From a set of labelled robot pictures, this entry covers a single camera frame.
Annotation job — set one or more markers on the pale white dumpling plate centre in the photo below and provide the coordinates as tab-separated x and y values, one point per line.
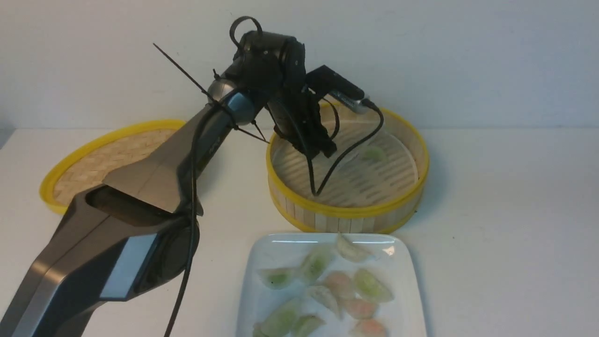
325	297

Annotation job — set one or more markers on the green dumpling plate lower left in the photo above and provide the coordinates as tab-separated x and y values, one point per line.
281	320

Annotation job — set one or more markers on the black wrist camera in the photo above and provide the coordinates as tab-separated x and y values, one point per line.
324	81

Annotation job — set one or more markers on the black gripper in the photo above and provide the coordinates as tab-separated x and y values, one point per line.
296	114

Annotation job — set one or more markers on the green dumpling plate upper middle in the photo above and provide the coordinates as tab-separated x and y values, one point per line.
315	263

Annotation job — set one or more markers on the green dumpling plate right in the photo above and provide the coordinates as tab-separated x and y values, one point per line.
370	288

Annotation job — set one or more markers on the pink dumpling plate bottom right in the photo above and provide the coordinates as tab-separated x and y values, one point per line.
368	328

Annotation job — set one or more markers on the pink dumpling plate centre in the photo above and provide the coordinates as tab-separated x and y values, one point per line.
340	284

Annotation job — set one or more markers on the pink dumpling plate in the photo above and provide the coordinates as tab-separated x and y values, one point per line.
359	308
340	284
368	328

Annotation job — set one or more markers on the green dumpling plate bottom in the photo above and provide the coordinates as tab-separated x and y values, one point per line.
306	325

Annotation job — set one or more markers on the yellow rimmed bamboo steamer basket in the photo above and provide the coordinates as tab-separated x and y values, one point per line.
360	196

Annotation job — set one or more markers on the white square plate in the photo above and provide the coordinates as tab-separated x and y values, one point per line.
390	262

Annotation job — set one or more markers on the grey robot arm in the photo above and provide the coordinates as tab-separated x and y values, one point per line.
137	229

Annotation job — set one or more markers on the green dumpling plate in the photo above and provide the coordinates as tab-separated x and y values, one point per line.
315	263
306	325
281	320
370	288
277	278

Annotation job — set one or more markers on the pale dumpling plate top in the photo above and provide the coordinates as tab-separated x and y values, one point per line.
350	251

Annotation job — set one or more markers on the pink dumpling plate lower right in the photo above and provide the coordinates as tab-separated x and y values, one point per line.
359	308

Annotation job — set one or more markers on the yellow rimmed woven steamer lid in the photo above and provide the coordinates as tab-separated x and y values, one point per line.
87	166

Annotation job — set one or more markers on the green dumpling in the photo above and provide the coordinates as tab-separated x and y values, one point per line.
373	153

